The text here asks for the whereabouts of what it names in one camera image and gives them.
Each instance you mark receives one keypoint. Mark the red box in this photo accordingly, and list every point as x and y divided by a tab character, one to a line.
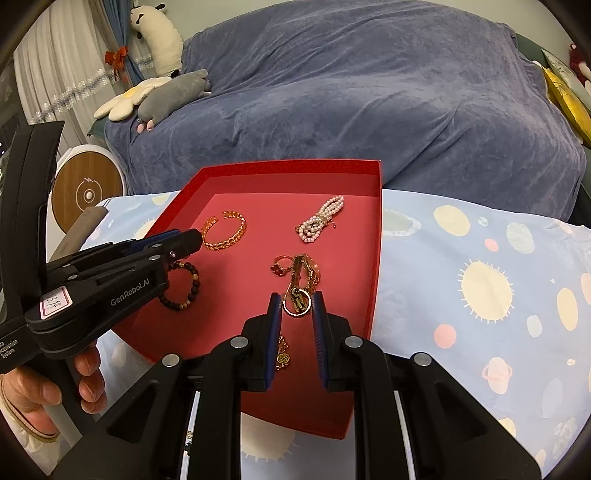
231	286

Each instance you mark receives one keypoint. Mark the green sofa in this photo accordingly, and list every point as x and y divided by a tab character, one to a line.
528	48

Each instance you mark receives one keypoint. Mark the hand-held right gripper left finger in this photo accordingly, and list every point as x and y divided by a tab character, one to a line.
273	341

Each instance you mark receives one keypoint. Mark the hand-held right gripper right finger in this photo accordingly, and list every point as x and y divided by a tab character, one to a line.
319	341

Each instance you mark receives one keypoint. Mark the white plush toy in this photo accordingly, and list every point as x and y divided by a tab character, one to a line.
159	41

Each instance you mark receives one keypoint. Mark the blue curtain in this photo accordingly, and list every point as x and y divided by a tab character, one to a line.
122	23

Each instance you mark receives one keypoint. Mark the person's left hand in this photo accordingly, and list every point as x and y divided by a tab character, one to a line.
27	397

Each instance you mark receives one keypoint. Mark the silver cushion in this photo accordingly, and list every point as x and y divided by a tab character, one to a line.
561	64

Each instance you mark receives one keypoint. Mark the gold watch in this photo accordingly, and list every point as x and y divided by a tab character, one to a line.
304	265

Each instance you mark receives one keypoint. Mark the blue sofa blanket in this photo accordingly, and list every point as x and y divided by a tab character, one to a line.
346	92

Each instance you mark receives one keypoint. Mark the red monkey plush toy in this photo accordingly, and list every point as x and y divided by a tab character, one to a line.
576	57

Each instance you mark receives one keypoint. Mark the flower-shaped cushion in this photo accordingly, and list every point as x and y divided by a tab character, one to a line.
124	99

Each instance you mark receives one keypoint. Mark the light blue printed tablecloth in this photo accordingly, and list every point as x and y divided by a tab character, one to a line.
461	323

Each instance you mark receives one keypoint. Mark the red bow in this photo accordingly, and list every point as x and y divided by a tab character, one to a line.
115	57

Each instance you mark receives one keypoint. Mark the grey plush toy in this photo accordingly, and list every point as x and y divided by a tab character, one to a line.
175	90

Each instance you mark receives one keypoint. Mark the round white wood-faced device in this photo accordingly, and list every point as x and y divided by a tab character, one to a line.
87	184

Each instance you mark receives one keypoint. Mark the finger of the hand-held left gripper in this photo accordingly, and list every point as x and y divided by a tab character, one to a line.
188	242
154	241

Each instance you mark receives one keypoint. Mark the gold cushion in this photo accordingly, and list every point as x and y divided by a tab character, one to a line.
568	101

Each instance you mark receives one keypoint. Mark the grey-brown board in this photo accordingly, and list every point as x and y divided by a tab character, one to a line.
78	230

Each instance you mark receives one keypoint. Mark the white curtain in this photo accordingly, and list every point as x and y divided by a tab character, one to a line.
60	60

